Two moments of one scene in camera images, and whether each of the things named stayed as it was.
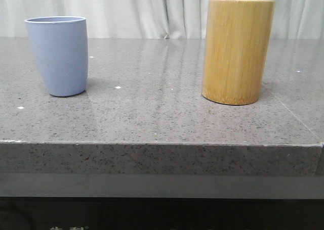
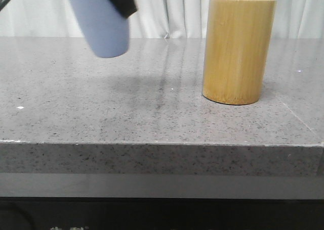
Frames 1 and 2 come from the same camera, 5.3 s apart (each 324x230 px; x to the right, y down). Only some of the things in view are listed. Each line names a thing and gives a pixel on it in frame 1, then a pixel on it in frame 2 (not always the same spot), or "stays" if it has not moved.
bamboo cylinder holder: [237, 48] stays
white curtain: [156, 12] stays
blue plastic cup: [61, 44] -> [107, 30]
